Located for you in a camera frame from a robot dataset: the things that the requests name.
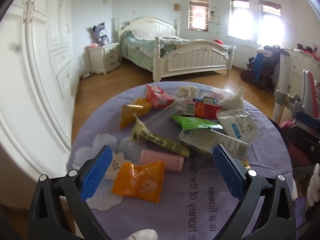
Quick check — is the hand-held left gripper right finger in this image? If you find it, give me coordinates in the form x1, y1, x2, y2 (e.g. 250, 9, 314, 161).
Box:
212, 144, 297, 240

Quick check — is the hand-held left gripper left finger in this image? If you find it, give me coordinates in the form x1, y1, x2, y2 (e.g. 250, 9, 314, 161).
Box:
28, 145, 113, 240

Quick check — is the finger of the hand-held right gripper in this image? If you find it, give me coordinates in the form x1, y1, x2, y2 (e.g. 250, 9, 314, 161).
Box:
295, 110, 320, 132
287, 124, 320, 165

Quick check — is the pink hair roller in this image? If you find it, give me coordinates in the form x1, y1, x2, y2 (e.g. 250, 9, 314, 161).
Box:
140, 149, 184, 172

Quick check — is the grey and red chair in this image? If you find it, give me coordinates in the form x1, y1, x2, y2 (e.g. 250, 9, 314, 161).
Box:
275, 70, 320, 165

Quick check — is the orange plastic packet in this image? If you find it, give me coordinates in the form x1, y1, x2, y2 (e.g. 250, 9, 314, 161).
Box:
112, 161, 165, 204

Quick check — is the white barcode packet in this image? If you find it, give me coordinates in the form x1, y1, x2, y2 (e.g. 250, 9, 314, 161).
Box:
179, 127, 248, 161

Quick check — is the cream plush cushion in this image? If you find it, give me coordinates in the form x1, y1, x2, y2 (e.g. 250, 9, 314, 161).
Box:
306, 164, 320, 205

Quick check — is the white blue sachet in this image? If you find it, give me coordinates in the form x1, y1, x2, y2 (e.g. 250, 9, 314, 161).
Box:
216, 109, 258, 144

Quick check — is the white tower fan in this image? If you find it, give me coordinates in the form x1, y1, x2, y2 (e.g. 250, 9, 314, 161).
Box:
274, 54, 292, 123

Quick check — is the purple flower printed tablecloth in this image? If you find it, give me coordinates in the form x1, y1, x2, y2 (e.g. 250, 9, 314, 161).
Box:
66, 81, 293, 240

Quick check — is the white dresser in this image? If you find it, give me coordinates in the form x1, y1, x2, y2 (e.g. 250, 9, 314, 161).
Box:
285, 47, 320, 85

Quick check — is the green snack packet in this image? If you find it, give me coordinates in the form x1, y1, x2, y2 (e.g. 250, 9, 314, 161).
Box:
171, 115, 223, 130

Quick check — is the dark maroon massage chair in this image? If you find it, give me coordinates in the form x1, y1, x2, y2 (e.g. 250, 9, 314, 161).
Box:
240, 45, 288, 92

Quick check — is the red drink carton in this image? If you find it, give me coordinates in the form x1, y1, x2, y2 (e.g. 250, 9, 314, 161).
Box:
182, 100, 222, 120

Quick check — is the white tissue wad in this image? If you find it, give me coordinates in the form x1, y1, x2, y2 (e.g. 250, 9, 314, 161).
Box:
220, 86, 247, 110

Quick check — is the long pale yellow packet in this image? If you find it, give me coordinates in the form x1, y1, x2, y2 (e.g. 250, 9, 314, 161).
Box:
130, 116, 190, 158

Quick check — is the amber yellow plastic packet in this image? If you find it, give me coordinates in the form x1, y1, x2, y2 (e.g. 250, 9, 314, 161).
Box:
121, 97, 153, 130

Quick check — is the blue cloth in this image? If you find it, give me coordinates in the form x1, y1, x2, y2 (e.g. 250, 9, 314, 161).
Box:
254, 54, 265, 84

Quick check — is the white soft lump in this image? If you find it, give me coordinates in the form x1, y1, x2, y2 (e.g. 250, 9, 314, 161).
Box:
125, 231, 159, 240

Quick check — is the clear plastic strip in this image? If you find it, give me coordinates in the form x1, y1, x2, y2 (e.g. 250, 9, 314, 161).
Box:
135, 102, 185, 126

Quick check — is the crumpled cream paper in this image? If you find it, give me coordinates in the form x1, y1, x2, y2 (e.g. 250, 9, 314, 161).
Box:
175, 85, 200, 100

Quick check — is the small red box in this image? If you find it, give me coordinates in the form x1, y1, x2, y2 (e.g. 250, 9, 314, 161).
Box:
144, 85, 175, 109

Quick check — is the bright arched window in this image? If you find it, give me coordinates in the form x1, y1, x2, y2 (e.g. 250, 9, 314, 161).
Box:
229, 0, 250, 39
257, 0, 282, 45

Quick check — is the white wardrobe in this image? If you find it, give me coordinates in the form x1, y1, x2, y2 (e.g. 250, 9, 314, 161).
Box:
0, 0, 75, 180

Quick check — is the cream nightstand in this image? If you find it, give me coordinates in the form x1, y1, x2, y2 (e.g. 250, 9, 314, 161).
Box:
87, 42, 121, 75

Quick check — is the cream wooden bed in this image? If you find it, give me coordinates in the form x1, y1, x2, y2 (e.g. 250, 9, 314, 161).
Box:
117, 17, 237, 82

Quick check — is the purple plush toy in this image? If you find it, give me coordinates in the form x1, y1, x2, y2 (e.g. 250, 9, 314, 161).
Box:
93, 22, 110, 47

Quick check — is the window with brown blind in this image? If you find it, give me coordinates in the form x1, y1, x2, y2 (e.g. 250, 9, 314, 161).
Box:
189, 0, 210, 32

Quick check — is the yellow cable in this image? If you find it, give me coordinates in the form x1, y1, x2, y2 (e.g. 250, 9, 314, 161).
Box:
278, 99, 287, 121

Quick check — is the wall picture scroll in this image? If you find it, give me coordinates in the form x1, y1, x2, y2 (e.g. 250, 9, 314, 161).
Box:
209, 7, 220, 25

